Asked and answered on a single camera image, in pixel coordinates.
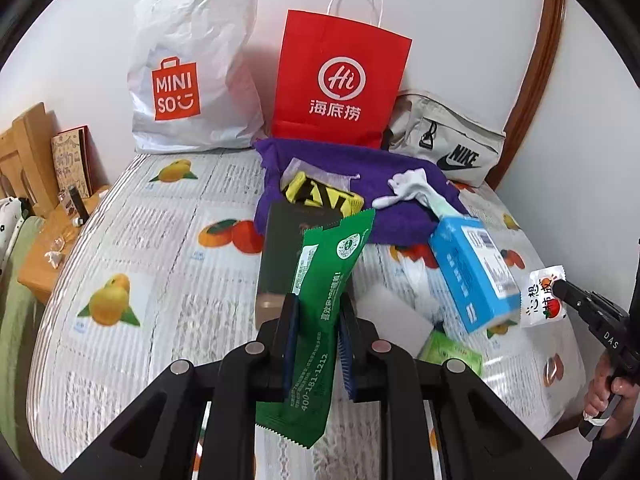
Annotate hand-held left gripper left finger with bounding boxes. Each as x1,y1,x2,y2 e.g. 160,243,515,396
65,292,301,480

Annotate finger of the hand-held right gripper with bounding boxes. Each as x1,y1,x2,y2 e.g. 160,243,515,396
552,277,601,313

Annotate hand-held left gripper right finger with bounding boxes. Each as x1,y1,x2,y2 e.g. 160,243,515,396
337,305,571,480

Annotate white tomato-print sachet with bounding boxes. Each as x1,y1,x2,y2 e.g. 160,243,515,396
520,265,568,330

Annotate green snack packet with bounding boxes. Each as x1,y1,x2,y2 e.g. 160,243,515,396
254,208,376,448

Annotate yellow and black pouch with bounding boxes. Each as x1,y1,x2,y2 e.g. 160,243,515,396
281,171,364,217

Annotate white glove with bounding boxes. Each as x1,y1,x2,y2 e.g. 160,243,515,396
372,169,471,221

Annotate person's right hand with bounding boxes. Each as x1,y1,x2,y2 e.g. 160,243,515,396
584,355,633,423

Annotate white foam block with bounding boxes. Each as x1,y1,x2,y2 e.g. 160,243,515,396
357,282,437,360

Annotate dark green tin box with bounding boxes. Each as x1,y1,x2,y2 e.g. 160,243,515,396
255,202,356,331

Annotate light green tissue pack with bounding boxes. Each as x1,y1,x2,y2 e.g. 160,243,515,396
417,331,483,376

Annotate blue cardboard box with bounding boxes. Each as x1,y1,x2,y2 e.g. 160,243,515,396
429,216,521,335

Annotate purple towel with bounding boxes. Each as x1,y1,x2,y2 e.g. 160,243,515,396
252,137,471,247

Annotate fruit-print tablecloth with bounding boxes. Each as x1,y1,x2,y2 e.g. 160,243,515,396
27,152,586,480

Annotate grey waist bag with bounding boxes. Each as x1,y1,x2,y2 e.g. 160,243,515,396
387,90,507,188

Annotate black small bottle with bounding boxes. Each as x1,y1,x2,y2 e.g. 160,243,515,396
67,186,91,223

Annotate wooden nightstand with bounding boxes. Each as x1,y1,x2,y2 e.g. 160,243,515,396
17,185,110,306

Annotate red paper bag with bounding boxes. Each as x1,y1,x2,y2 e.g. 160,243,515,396
271,0,413,150

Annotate patterned hardcover book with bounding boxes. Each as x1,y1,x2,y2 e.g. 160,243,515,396
50,126,93,201

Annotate white plastic shopping bag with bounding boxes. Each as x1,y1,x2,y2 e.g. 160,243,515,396
126,0,266,153

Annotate black-spotted white plush toy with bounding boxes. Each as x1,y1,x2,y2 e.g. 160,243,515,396
0,196,31,261

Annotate wooden headboard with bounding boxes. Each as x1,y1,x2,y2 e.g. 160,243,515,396
0,101,61,218

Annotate brown wooden door frame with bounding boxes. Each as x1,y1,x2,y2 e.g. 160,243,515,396
480,0,568,191

